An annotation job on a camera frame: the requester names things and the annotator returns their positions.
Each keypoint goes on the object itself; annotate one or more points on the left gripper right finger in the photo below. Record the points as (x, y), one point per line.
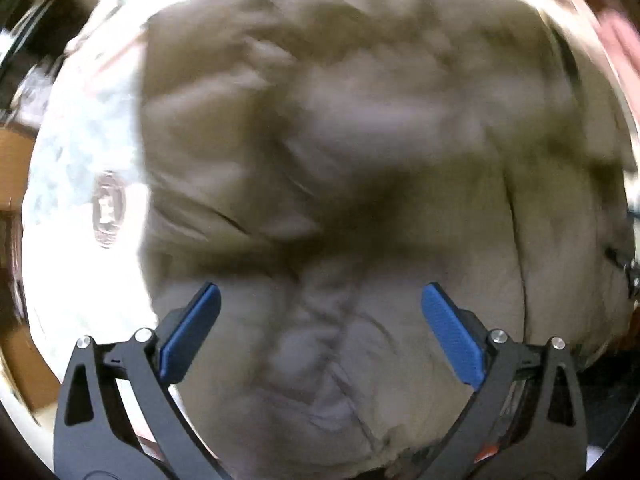
(525, 418)

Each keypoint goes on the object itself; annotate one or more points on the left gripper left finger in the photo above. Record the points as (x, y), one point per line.
(93, 435)

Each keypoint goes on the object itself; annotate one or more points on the olive hooded puffer jacket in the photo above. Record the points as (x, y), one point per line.
(321, 161)

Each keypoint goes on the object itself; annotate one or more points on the folded pink blanket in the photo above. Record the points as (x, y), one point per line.
(620, 40)

